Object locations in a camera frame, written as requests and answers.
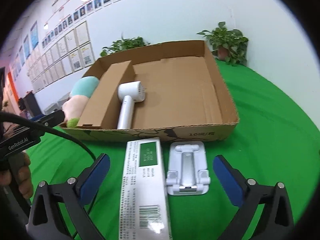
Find pink teal plush toy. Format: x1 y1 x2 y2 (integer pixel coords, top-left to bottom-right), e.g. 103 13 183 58
62 76 99 128

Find long brown cardboard box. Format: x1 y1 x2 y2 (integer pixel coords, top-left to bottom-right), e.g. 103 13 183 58
77 61 136 129

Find white green medicine box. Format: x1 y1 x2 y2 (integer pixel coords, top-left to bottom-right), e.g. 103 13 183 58
119 138 172 239

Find white folding phone stand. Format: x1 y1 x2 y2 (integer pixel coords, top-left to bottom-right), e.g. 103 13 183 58
166 141 210 196

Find white hair dryer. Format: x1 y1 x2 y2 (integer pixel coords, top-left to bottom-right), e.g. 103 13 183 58
117 81 145 129

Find person's left hand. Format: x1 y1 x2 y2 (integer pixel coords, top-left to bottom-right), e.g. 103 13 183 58
0 152 34 199

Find black cabinet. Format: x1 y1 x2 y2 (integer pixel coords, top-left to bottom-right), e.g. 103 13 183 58
23 91 42 117

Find grey plastic stool stack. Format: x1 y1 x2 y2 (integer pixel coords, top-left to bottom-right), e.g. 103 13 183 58
57 92 70 108

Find left potted plant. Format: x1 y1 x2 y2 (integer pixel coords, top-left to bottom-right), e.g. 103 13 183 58
100 36 150 57

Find potted plant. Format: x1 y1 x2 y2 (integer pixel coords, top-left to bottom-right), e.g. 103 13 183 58
100 36 150 57
197 21 249 66

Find large open cardboard box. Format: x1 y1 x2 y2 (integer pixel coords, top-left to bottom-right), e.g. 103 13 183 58
61 40 239 142

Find right potted plant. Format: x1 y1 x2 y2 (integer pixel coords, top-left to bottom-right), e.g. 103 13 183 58
197 21 249 66

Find black cable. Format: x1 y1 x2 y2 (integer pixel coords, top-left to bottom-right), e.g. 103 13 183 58
0 112 98 240

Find framed certificates on wall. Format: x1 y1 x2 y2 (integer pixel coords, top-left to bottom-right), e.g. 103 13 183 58
10 21 95 94

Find staff photo row on wall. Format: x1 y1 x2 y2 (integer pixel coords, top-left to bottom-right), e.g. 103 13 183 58
41 0 146 48

